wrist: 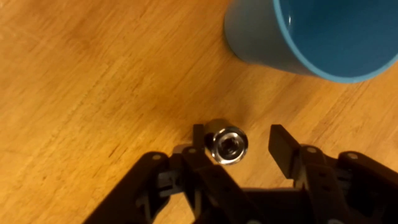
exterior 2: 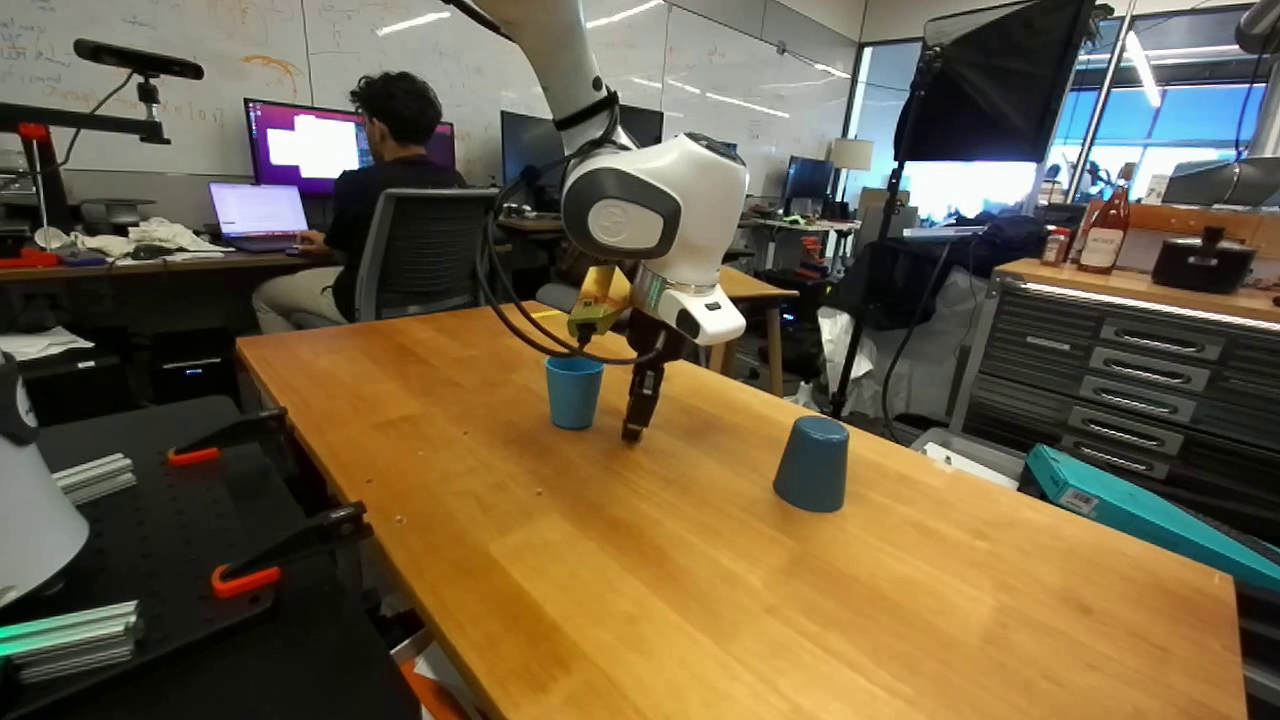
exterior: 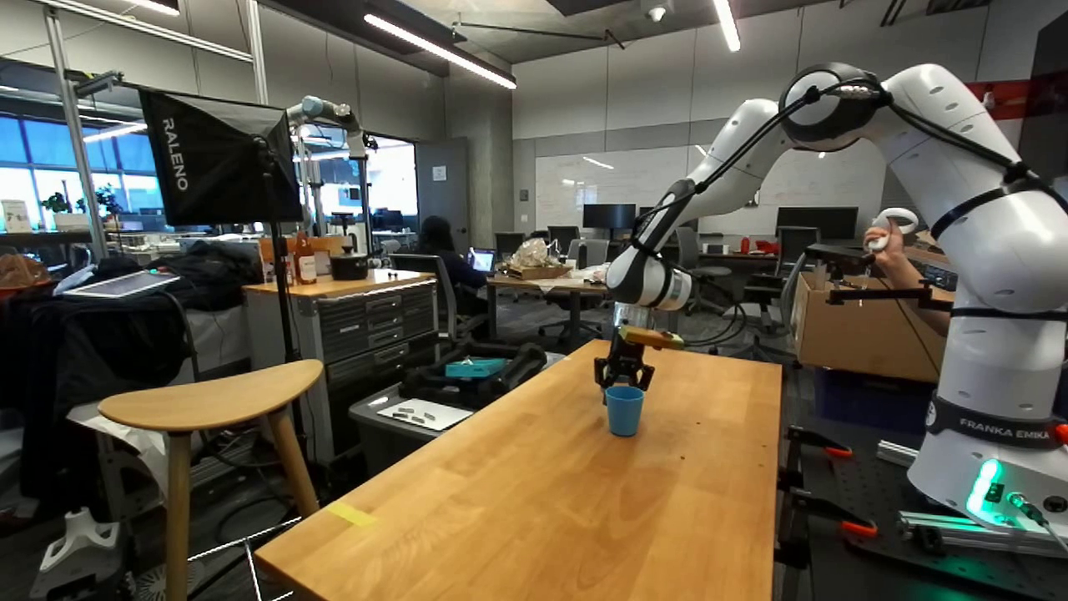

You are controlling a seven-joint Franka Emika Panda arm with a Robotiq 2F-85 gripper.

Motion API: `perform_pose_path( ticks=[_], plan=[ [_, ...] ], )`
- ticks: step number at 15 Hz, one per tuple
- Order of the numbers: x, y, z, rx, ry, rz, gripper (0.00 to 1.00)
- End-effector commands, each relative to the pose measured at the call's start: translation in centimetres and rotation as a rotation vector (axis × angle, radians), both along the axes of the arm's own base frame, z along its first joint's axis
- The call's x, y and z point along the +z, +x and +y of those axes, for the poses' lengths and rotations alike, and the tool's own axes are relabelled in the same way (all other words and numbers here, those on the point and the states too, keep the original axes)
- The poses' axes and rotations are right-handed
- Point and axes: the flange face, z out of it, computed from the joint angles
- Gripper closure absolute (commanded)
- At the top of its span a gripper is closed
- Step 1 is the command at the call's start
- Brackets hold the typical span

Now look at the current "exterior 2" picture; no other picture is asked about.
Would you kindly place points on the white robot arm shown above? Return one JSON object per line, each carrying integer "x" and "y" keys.
{"x": 652, "y": 203}

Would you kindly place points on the grey drawer tool cabinet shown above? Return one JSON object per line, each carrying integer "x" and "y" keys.
{"x": 1134, "y": 384}

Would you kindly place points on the aluminium extrusion bar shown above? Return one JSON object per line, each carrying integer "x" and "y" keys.
{"x": 64, "y": 641}
{"x": 97, "y": 477}

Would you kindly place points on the black camera bar on stand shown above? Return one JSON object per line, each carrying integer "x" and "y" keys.
{"x": 137, "y": 60}

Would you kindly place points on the small wooden side table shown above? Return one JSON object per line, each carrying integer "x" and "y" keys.
{"x": 754, "y": 300}

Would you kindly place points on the white table lamp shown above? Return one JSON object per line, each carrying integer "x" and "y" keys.
{"x": 851, "y": 152}

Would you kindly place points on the bright blue plastic cup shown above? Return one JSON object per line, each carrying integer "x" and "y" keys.
{"x": 575, "y": 392}

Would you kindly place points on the grey office chair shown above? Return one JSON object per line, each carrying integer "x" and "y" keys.
{"x": 424, "y": 251}

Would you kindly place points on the black pot with lid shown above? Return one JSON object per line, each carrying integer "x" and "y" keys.
{"x": 1203, "y": 262}

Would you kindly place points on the black softbox light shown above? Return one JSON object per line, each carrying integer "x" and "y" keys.
{"x": 995, "y": 81}

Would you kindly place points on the seated person dark shirt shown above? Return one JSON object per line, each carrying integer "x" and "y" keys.
{"x": 386, "y": 173}

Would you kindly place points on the dark computer monitor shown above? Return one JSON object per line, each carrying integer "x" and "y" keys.
{"x": 533, "y": 144}

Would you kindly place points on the teal flat box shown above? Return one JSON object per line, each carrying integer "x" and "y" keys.
{"x": 1146, "y": 515}

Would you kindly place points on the open laptop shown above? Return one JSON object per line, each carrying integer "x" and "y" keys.
{"x": 260, "y": 212}

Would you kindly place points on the black orange clamp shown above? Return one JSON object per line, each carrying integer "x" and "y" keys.
{"x": 285, "y": 546}
{"x": 227, "y": 441}

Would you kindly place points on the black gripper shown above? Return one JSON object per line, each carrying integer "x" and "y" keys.
{"x": 652, "y": 337}

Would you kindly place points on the yellow green wrist fitting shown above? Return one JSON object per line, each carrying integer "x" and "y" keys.
{"x": 607, "y": 300}

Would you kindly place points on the purple screen monitor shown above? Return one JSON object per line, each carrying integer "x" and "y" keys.
{"x": 308, "y": 144}

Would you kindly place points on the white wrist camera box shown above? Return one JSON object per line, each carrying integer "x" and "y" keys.
{"x": 705, "y": 317}

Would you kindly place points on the brown glass bottle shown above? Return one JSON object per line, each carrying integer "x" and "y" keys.
{"x": 1106, "y": 232}

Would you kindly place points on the slate blue plastic cup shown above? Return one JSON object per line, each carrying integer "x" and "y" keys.
{"x": 812, "y": 464}

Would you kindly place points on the white cone lamp shade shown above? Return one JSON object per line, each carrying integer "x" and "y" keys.
{"x": 29, "y": 515}

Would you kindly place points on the small red jar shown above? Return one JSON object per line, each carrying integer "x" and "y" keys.
{"x": 1058, "y": 244}

